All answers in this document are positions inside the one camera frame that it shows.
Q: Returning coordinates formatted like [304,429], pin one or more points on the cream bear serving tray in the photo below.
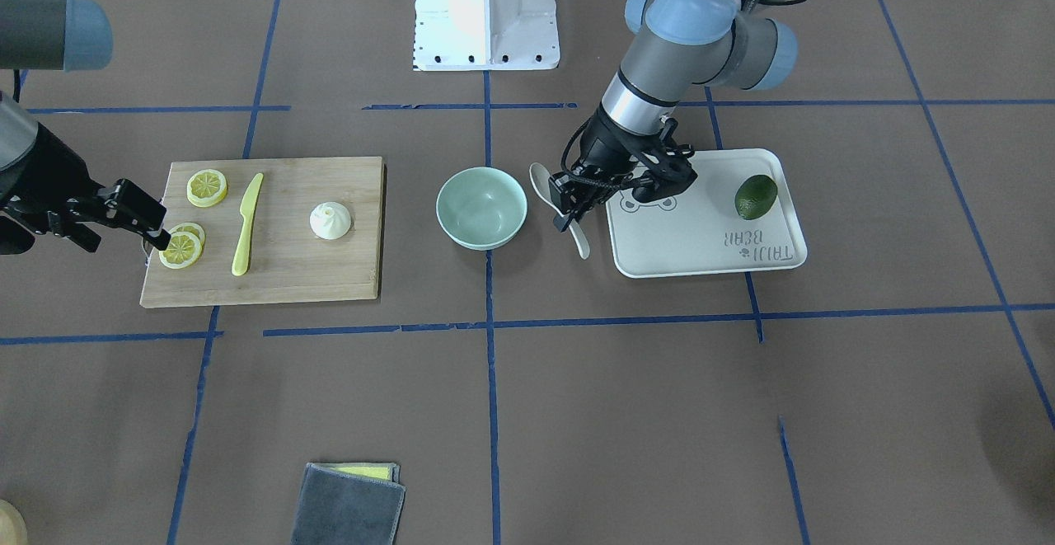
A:
[699,231]

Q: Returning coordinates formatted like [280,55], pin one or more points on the white steamed bun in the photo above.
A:
[330,220]

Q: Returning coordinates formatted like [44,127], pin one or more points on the upper lemon slice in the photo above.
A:
[206,187]

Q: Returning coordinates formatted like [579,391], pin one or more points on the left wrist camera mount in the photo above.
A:
[668,171]

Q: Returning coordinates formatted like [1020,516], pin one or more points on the single lemon slice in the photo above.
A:
[184,250]

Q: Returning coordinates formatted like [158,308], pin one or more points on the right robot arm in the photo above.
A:
[54,34]

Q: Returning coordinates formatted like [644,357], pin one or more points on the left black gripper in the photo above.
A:
[604,143]

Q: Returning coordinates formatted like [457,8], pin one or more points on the white ceramic soup spoon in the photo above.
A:
[540,179]

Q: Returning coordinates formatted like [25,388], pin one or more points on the yellow plastic knife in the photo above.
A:
[242,255]

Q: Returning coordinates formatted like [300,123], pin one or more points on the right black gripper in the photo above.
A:
[43,172]

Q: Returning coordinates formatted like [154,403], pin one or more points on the bamboo cutting board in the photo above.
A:
[288,264]

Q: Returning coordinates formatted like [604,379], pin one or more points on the grey folded cloth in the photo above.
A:
[349,503]

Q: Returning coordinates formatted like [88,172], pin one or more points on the green avocado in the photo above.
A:
[755,197]

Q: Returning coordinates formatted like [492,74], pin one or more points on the lower stacked lemon slice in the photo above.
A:
[191,228]

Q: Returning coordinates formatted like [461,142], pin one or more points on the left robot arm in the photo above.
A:
[678,43]

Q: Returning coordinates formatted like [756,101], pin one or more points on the light green bowl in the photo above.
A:
[481,208]

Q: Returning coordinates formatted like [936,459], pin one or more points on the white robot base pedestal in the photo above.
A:
[485,35]

